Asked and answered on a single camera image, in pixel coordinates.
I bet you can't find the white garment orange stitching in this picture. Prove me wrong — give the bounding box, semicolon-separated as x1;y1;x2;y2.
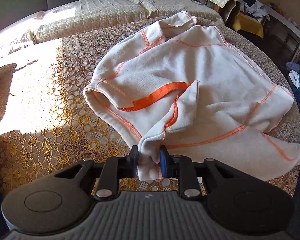
83;12;300;180

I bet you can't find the pile of clothes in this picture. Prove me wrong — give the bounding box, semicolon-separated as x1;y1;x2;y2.
238;0;270;21

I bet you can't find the floral lace table cover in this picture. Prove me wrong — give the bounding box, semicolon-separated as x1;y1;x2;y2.
0;16;300;198

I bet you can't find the cream quilted sofa cover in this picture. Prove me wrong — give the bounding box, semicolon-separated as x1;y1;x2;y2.
0;0;224;59

